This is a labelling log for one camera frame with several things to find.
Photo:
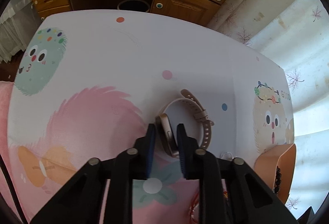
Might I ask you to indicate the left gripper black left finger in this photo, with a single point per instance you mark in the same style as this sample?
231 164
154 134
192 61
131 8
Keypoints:
101 191

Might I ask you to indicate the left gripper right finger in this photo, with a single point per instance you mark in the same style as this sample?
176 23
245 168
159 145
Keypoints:
229 191

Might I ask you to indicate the beige smart watch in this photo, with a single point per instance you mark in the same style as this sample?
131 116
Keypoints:
188 110

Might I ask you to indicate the pink plastic tray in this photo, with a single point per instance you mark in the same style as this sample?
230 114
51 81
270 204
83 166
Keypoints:
276 167

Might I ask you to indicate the cartoon printed table mat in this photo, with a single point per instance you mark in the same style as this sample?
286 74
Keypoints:
90 82

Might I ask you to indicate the white lace covered furniture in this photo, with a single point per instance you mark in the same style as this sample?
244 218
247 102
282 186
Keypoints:
19 22

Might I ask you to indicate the floral white curtain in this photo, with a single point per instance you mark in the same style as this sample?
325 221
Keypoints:
293 34

